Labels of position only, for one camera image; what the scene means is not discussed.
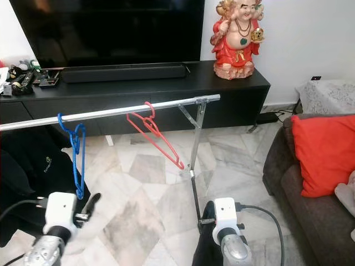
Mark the lace-covered side table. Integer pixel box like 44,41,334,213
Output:
296,79,355,116

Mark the black power strip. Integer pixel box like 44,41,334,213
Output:
255,111,281,125

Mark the red plastic hanger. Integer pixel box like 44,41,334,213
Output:
126,101,185,170

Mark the red laughing Buddha statue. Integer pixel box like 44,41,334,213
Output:
211,0,266,80

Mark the dark navy knit shirt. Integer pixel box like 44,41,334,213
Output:
191,227,224,266

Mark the blue plastic hanger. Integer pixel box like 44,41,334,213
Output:
57,112,87,201

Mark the black tape dispenser gadget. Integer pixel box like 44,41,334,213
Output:
8,65,37,96

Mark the red cushion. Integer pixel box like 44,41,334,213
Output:
290,114,355,199

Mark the grey seal plush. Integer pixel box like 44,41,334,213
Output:
334,169,355,218

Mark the black printed T-shirt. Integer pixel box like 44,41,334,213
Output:
0,125,90,248

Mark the dark brown sofa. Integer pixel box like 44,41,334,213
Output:
262,114,355,266

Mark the white paper stack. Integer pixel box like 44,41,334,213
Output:
0,66,12,96

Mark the black tv cabinet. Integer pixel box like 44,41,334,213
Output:
0,60,271,138

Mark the black television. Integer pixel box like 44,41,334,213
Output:
9,0,205,68

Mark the black soundbar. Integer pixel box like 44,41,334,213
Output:
60,63,190,84

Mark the silver metal clothes rack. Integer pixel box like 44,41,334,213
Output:
0,94,221,234

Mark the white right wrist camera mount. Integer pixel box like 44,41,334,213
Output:
212,198,245,246

